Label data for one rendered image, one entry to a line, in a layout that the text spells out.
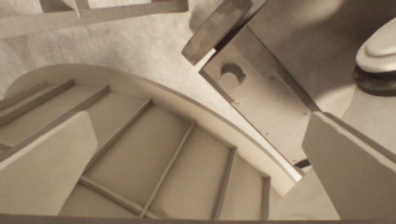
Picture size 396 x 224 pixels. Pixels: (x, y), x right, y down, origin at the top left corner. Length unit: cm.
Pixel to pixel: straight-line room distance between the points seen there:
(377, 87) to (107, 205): 56
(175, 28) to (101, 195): 51
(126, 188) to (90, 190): 9
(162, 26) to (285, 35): 39
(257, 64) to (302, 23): 11
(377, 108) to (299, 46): 19
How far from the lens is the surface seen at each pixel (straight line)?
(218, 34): 42
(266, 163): 84
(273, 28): 43
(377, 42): 35
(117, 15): 48
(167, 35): 68
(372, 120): 31
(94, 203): 57
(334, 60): 46
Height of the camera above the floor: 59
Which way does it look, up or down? 51 degrees down
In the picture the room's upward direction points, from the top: 150 degrees counter-clockwise
